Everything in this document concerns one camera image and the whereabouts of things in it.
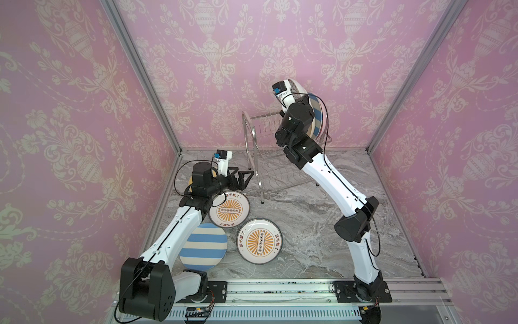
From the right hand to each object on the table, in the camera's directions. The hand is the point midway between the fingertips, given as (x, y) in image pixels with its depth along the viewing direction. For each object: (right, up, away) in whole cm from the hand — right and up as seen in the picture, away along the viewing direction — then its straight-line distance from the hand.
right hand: (312, 98), depth 66 cm
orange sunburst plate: (-32, -43, +30) cm, 61 cm away
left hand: (-23, -25, +11) cm, 35 cm away
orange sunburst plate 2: (-18, -55, +20) cm, 61 cm away
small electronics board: (-40, -75, +7) cm, 86 cm away
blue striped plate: (-41, -57, +19) cm, 72 cm away
